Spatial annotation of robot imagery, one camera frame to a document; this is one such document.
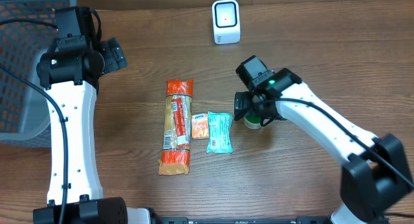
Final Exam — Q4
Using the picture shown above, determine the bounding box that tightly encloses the red cracker sleeve package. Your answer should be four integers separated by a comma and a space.
158, 80, 193, 175

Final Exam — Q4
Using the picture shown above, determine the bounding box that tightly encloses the green lid jar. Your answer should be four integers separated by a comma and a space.
243, 116, 262, 129

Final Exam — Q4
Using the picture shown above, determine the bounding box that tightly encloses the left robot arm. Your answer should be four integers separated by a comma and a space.
33, 6, 153, 223

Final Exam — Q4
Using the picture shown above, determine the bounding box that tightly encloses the white barcode scanner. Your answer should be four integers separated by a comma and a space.
212, 0, 241, 45

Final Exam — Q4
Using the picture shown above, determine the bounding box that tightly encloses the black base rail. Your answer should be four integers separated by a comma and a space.
145, 216, 391, 224

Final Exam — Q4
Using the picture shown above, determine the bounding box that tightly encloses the small orange tissue pack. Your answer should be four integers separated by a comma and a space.
191, 113, 210, 139

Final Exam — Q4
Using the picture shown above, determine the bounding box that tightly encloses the grey plastic mesh basket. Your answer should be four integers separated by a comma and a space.
1, 0, 76, 148

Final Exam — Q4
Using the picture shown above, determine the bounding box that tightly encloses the teal wet wipes pack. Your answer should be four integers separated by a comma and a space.
206, 111, 233, 153

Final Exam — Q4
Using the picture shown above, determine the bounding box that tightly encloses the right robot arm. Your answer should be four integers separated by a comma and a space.
234, 56, 413, 223

